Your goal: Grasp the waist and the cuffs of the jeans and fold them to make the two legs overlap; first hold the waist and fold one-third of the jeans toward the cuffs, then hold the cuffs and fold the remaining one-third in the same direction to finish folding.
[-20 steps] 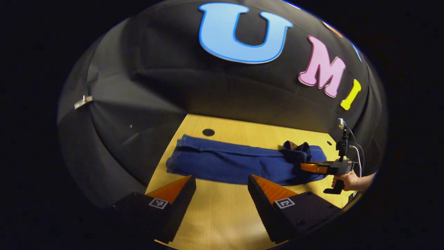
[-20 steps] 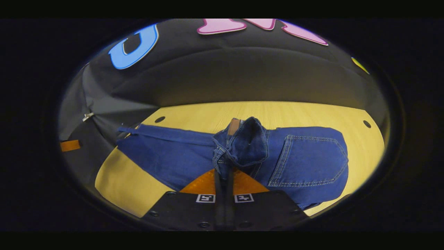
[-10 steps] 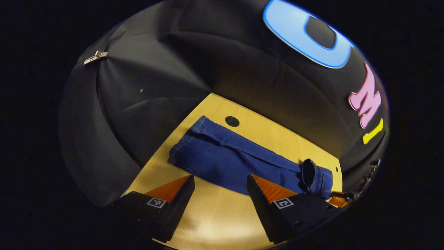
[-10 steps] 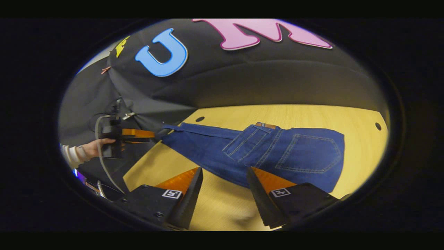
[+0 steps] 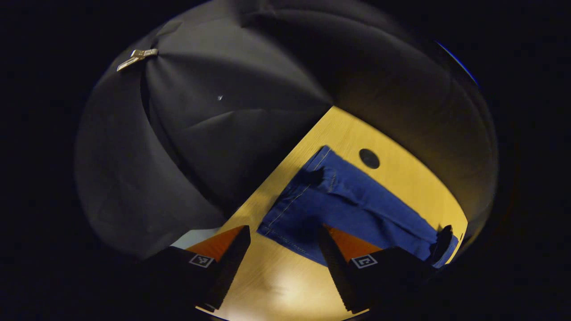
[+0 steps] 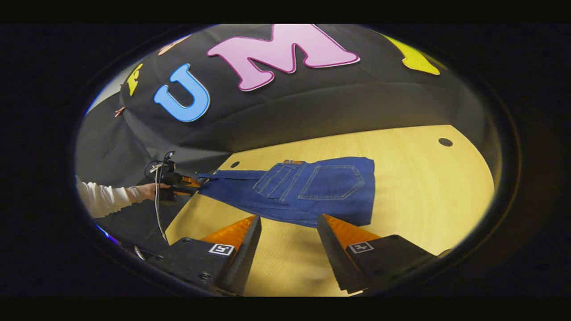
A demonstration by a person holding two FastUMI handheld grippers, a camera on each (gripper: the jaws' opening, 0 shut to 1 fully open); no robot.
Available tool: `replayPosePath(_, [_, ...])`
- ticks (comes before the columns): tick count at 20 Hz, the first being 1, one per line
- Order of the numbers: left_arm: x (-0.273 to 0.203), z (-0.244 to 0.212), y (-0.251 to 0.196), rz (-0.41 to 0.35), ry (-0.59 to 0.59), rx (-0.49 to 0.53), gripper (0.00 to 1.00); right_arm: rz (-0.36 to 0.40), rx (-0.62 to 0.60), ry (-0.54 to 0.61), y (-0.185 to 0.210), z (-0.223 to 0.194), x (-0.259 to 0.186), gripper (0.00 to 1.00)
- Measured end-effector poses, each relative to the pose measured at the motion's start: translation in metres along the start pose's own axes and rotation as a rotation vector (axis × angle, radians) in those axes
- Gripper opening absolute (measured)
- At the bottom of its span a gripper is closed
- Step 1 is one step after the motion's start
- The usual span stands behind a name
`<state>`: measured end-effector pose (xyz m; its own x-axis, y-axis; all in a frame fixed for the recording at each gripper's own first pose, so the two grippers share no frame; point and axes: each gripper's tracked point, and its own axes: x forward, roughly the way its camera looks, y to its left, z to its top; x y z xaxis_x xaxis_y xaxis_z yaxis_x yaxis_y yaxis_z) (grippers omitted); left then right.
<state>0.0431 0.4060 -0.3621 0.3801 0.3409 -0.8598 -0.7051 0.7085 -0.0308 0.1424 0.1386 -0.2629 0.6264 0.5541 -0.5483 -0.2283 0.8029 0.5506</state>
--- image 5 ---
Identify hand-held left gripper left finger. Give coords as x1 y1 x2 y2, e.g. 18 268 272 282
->
146 225 252 313

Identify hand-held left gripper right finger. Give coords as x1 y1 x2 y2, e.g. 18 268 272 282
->
317 225 436 315

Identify blue denim jeans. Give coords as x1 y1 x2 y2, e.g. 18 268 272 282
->
257 145 460 269

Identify black backdrop cloth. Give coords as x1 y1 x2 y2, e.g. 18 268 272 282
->
73 0 499 260

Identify metal clip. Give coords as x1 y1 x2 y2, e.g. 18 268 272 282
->
116 48 159 72

